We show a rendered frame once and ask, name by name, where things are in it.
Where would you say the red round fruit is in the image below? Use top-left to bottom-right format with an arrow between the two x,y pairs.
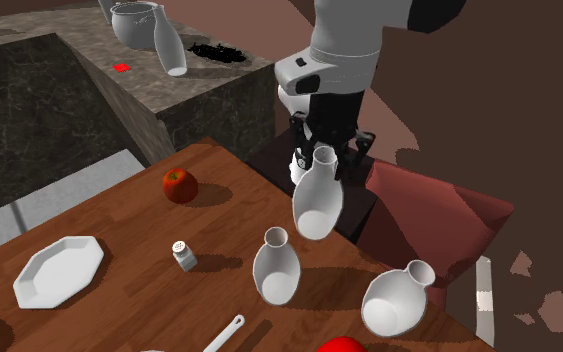
316,335 -> 368,352

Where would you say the red apple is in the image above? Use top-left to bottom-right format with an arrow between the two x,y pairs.
162,167 -> 199,205

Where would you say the white octagonal plate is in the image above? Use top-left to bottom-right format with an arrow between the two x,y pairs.
12,235 -> 105,310

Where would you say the white slim bottle vase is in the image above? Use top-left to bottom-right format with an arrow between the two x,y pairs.
152,4 -> 189,78

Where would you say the white salt shaker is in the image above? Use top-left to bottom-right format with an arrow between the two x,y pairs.
171,240 -> 199,273

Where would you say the white round vase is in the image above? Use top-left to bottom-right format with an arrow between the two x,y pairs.
360,259 -> 437,339

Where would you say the dark marble counter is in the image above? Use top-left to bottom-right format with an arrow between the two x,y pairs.
0,0 -> 277,223

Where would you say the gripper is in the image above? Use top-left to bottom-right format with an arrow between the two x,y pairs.
288,89 -> 377,183

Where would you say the white pot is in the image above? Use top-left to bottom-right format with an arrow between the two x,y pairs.
109,1 -> 159,51

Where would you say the white spoon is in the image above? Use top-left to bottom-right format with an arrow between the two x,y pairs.
201,313 -> 246,352

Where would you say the red armchair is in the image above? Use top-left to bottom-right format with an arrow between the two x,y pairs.
356,159 -> 515,348

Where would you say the white tall vase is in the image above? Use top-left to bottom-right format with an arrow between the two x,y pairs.
252,226 -> 302,307
292,145 -> 345,242

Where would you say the black flat ragged thing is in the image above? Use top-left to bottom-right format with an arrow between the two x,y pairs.
187,42 -> 249,65

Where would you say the wooden table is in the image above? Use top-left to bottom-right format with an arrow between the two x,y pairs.
0,136 -> 494,352

